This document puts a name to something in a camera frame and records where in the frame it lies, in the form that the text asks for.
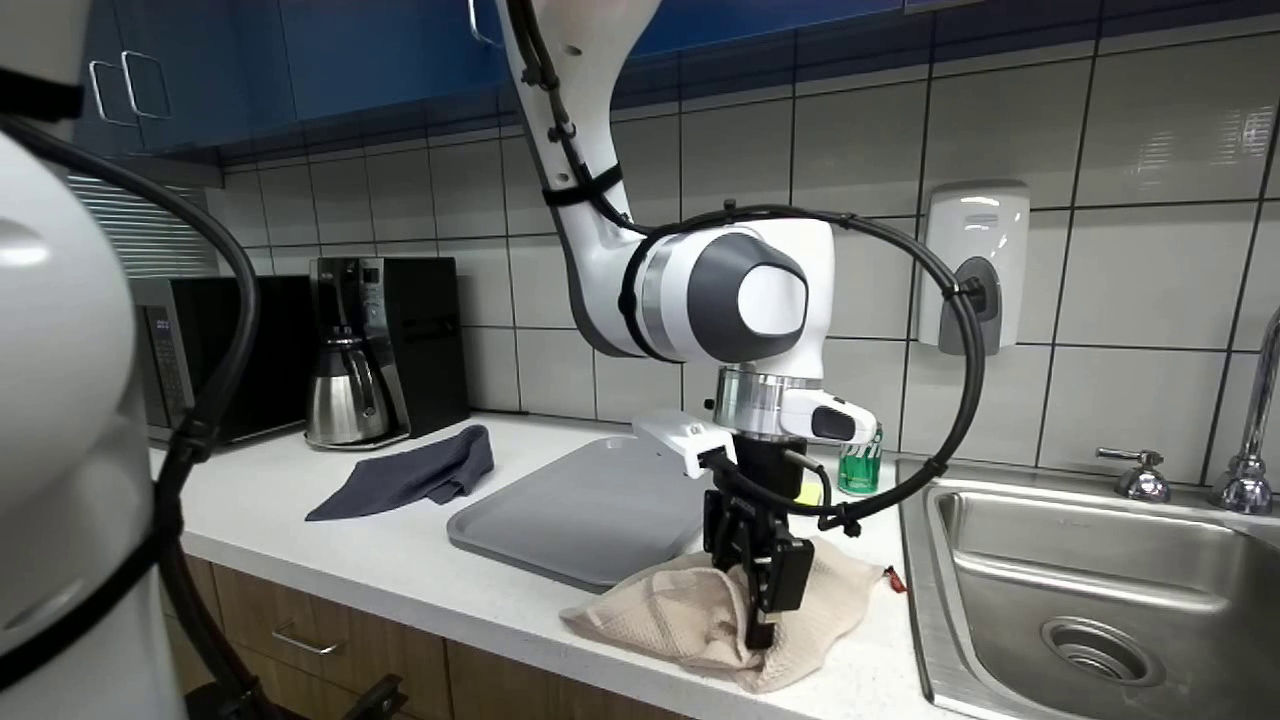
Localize yellow green sponge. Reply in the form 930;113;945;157
796;470;825;508

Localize steel coffee carafe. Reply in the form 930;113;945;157
303;255;413;454

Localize grey plastic tray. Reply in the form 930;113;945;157
448;435;704;593

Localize beige waffle towel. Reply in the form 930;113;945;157
559;539;890;692

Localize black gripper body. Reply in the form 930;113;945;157
702;435;812;614

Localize chrome sink faucet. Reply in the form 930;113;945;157
1115;307;1280;515

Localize white wall soap dispenser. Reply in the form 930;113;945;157
923;183;1031;355

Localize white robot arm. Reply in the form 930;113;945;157
496;0;869;649

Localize green soap bottle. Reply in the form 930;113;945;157
835;435;882;497

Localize blue upper cabinet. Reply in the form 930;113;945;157
74;0;1280;162

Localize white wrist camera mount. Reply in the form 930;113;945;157
635;367;882;479

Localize wooden lower cabinet drawers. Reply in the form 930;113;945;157
187;556;712;720

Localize black coffee maker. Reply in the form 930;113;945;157
316;255;472;435

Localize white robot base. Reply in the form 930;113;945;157
0;0;265;720

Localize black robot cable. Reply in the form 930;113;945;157
503;0;991;539

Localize dark blue waffle towel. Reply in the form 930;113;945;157
313;423;496;519

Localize black microwave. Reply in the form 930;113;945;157
134;274;321;448

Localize stainless steel sink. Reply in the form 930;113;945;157
899;470;1280;720

